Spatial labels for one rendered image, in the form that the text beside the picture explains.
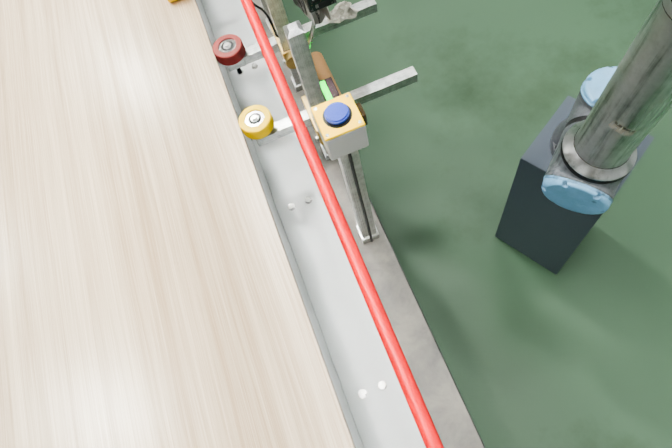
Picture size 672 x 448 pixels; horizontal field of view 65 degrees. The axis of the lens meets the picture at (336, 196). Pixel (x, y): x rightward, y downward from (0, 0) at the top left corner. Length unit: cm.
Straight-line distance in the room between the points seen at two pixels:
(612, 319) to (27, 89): 194
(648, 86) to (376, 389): 84
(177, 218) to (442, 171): 124
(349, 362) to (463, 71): 151
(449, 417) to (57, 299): 87
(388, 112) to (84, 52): 124
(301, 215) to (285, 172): 15
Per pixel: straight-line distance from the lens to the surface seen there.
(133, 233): 127
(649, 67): 97
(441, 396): 123
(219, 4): 200
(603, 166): 122
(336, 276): 138
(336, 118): 84
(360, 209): 114
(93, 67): 160
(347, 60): 252
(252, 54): 148
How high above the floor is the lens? 192
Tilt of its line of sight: 63 degrees down
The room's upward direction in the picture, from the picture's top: 19 degrees counter-clockwise
